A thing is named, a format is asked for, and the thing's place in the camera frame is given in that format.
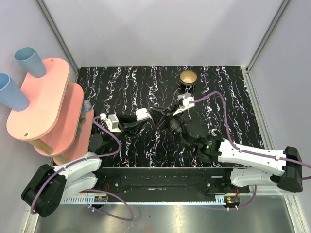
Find black marbled mat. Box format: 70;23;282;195
63;66;263;167

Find small white square case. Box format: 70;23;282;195
135;108;152;121

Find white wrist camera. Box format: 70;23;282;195
173;93;195;116
100;113;121;133

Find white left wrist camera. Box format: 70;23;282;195
100;113;121;133

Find purple cable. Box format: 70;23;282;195
189;91;311;211
30;115;135;221

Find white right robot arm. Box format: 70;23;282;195
147;107;303;193

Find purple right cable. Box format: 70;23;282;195
189;91;311;211

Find blue cup front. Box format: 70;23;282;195
0;73;30;111

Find blue ring object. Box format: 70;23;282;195
79;100;93;125

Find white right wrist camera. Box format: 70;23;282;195
173;93;195;116

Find blue cup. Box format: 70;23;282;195
0;73;30;111
14;47;46;78

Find blue cup rear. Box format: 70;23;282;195
14;47;46;78

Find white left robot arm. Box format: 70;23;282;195
21;109;152;217

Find gold bowl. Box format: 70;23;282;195
179;70;197;86

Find pink two-tier shelf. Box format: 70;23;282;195
6;58;94;165

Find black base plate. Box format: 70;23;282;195
47;166;280;195

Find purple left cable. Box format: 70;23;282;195
30;115;135;221

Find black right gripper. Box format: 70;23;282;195
147;103;190;150

